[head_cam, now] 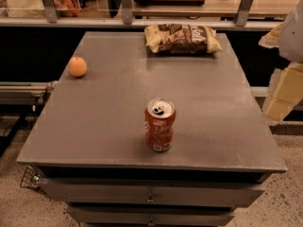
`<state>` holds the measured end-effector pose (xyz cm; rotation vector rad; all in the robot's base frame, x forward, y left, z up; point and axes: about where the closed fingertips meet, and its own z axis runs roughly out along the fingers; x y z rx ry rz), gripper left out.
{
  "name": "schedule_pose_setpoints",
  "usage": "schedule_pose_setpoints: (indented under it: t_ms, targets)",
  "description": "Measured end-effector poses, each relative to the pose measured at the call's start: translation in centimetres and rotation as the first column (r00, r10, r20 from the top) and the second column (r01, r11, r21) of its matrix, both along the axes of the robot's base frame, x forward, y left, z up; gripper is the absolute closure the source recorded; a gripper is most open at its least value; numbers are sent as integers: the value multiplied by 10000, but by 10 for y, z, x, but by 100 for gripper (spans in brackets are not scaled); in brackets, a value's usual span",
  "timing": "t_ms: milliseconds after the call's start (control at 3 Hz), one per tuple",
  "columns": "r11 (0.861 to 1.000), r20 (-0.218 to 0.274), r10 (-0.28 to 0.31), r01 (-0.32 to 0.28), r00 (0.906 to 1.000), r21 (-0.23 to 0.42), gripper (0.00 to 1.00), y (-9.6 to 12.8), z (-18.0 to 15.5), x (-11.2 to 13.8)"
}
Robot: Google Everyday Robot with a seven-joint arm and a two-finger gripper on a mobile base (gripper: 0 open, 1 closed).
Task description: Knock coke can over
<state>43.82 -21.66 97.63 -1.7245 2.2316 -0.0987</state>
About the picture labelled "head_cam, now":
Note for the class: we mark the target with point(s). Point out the grey metal rail left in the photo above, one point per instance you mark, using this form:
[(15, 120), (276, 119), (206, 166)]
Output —
[(26, 93)]

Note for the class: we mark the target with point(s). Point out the wire basket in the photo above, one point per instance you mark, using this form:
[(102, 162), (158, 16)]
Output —
[(30, 180)]

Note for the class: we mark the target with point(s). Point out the brown chip bag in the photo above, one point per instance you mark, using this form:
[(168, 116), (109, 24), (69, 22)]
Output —
[(181, 39)]

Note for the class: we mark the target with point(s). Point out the upper grey drawer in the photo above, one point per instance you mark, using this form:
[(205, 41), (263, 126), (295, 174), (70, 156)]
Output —
[(229, 195)]

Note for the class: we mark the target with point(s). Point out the grey cabinet with drawers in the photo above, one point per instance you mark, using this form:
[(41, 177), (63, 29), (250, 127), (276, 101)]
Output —
[(145, 140)]

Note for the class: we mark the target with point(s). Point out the red coke can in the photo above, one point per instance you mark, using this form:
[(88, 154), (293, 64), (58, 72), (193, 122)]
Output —
[(159, 118)]

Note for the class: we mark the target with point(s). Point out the orange fruit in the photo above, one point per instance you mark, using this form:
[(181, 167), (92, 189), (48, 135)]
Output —
[(77, 67)]

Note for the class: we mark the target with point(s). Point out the orange bag on shelf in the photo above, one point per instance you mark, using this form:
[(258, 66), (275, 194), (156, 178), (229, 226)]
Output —
[(67, 8)]

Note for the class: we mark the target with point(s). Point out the grey drawer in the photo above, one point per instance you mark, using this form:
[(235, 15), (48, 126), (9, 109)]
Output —
[(150, 217), (229, 195)]

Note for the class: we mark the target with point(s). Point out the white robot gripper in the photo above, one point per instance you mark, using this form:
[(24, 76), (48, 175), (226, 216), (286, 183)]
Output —
[(294, 38)]

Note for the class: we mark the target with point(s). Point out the lower grey drawer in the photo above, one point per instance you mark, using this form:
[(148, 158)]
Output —
[(150, 217)]

